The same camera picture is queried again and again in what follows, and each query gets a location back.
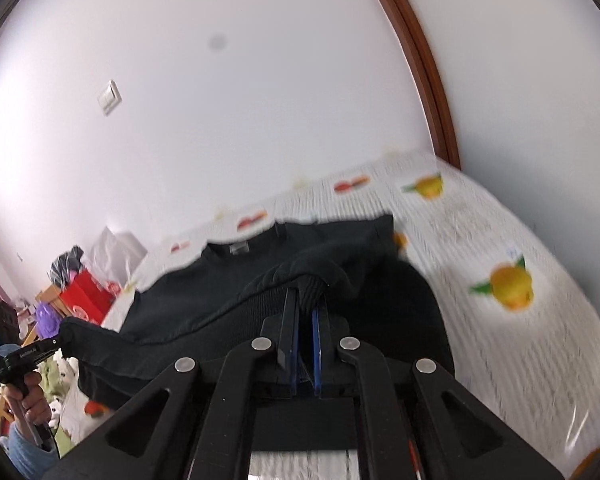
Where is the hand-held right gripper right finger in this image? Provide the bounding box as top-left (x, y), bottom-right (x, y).
top-left (311, 305), bottom-right (567, 480)

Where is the white light switch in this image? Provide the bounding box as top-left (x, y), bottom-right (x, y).
top-left (97, 79), bottom-right (122, 117)

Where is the white plush toy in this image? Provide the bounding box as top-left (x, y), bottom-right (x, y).
top-left (45, 357), bottom-right (88, 433)

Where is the purple toy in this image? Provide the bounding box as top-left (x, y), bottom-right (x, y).
top-left (34, 302), bottom-right (62, 340)

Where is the red paper gift bag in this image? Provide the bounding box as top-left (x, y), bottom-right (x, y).
top-left (59, 269), bottom-right (117, 326)

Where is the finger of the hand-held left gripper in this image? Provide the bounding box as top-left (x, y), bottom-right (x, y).
top-left (22, 337), bottom-right (64, 364)

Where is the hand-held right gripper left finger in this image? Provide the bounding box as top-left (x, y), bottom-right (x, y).
top-left (42, 287), bottom-right (301, 480)

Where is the dark plaid cloth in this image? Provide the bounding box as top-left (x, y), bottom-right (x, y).
top-left (48, 245), bottom-right (87, 287)

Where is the fruit print tablecloth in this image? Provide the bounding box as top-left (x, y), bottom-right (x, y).
top-left (60, 149), bottom-right (600, 480)

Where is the person's left forearm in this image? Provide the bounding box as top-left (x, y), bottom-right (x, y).
top-left (0, 421), bottom-right (62, 480)

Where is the wooden chair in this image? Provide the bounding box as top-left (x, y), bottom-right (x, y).
top-left (34, 284), bottom-right (67, 323)

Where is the person's left hand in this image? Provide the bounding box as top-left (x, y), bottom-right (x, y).
top-left (5, 377), bottom-right (52, 428)

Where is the brown wooden door frame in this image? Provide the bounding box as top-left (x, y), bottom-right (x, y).
top-left (355, 0), bottom-right (462, 171)

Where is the white plastic bag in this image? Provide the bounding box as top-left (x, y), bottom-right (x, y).
top-left (86, 226), bottom-right (149, 287)

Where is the black sweatshirt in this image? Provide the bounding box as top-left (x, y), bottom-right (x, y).
top-left (59, 214), bottom-right (456, 411)

